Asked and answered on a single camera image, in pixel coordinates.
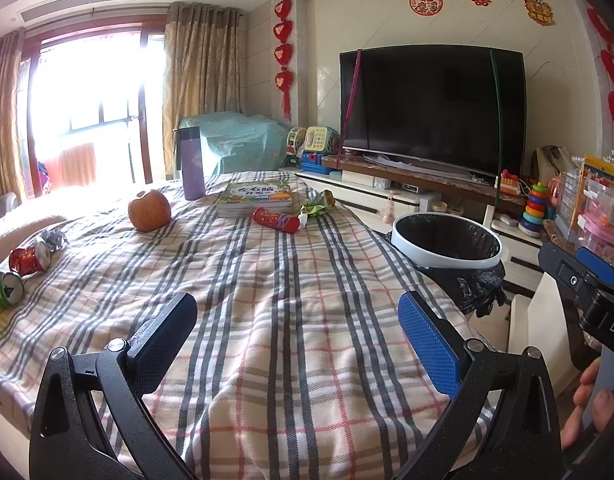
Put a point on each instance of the clear plastic storage boxes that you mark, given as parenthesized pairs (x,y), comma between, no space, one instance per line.
(597,205)

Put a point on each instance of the cartoon figure wall sticker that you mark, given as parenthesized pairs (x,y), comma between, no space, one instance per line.
(539,9)

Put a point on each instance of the brown paper bag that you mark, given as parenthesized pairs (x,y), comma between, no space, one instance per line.
(552,165)

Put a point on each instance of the brown television shelf board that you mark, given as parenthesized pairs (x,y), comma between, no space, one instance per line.
(412,172)

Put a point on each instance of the hanging colourful clothes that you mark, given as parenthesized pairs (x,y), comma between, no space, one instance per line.
(43,172)

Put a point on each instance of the round red wall sticker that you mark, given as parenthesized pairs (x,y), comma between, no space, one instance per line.
(426,1)

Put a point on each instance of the yellow green toy phone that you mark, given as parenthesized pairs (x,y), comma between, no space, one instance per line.
(321,139)

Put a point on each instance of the pink plastic toy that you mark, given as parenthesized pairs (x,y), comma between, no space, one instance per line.
(387,209)

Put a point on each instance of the green drink can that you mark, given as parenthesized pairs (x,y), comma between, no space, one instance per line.
(4,290)

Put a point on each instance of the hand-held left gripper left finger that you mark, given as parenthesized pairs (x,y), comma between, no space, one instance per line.
(162,342)

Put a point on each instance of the silver foil wrapper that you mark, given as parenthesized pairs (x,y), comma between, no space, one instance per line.
(52,239)

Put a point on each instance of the purple water bottle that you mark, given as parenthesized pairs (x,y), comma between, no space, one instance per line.
(192,170)

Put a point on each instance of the small red toy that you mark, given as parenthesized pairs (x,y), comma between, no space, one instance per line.
(510,182)

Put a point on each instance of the silver set-top box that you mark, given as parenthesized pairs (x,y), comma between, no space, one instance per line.
(404,187)

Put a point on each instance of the apple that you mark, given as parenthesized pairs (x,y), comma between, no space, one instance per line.
(149,210)

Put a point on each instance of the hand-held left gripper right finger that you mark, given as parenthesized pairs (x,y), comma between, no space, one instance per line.
(432,347)

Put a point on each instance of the red drink can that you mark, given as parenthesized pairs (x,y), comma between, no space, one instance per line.
(27,260)

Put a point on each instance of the beige curtain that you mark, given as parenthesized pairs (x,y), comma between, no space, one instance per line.
(4,120)
(202,70)

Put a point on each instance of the brown balcony door frame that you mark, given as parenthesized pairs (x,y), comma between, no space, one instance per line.
(146,110)

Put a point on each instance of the blue toy cash register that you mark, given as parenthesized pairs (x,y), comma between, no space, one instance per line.
(316,162)

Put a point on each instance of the crumpled green wrapper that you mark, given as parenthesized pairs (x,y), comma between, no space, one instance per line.
(318,205)

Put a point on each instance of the orange hanging towel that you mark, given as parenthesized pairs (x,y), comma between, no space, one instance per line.
(77,164)

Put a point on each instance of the black television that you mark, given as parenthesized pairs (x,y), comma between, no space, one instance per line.
(432,110)

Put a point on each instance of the white furniture panel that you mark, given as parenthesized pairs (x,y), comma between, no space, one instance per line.
(542,330)

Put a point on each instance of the beige sofa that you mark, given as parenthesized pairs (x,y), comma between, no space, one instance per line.
(22,225)

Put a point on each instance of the plaid blanket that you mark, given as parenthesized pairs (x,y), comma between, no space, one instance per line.
(262,335)

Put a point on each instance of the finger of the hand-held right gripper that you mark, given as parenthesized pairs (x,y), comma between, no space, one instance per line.
(559,270)
(594,264)

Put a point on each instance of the red snack tube wrapper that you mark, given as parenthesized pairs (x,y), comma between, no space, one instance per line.
(272,219)

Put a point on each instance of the green picture book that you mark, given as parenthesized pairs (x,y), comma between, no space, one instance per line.
(254,195)

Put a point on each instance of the person's right hand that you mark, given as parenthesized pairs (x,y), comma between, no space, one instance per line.
(587,420)

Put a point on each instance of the white trash bin black liner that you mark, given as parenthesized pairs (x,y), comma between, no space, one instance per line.
(447,240)

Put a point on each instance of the teal furniture cover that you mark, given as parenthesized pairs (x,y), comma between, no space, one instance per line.
(237,145)

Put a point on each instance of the white television cabinet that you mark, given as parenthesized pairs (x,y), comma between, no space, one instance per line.
(362,192)

